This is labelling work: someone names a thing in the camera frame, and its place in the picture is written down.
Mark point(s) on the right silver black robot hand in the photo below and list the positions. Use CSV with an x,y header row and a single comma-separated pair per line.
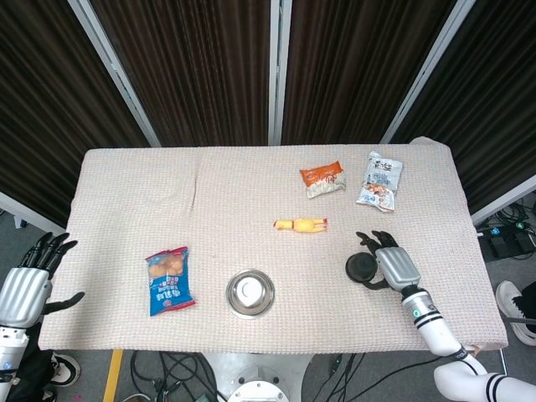
x,y
395,266

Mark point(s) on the black trouser leg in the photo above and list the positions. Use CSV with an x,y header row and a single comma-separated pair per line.
x,y
527,301
31,377

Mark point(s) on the blue snack bag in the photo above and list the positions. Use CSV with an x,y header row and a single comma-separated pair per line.
x,y
169,285

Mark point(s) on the upturned stainless steel bowl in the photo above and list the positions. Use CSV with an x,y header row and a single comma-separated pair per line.
x,y
250,294

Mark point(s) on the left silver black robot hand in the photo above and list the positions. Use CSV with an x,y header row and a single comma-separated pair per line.
x,y
23,295

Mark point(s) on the grey partition rail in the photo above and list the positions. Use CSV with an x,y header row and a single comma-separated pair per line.
x,y
29,211
504,199

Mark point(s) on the beige waffle tablecloth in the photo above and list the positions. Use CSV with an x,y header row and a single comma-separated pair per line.
x,y
251,201

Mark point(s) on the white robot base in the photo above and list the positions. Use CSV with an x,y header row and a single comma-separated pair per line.
x,y
257,377

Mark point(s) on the white light-blue snack packet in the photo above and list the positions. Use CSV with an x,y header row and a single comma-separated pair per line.
x,y
379,184

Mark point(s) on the black round bowl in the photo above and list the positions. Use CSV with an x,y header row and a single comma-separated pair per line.
x,y
361,268

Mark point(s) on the yellow rubber chicken toy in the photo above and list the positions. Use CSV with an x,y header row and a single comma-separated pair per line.
x,y
303,225

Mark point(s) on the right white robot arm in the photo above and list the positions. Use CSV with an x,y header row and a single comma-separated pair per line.
x,y
439,331

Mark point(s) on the white black sneaker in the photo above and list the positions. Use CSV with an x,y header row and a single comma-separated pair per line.
x,y
66,370
513,312

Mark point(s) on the grey partition post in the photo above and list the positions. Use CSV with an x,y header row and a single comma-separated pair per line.
x,y
115,71
427,71
278,71

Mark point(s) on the orange white snack packet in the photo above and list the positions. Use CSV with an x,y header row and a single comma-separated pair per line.
x,y
324,180

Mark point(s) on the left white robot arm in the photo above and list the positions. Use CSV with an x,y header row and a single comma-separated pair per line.
x,y
10,356

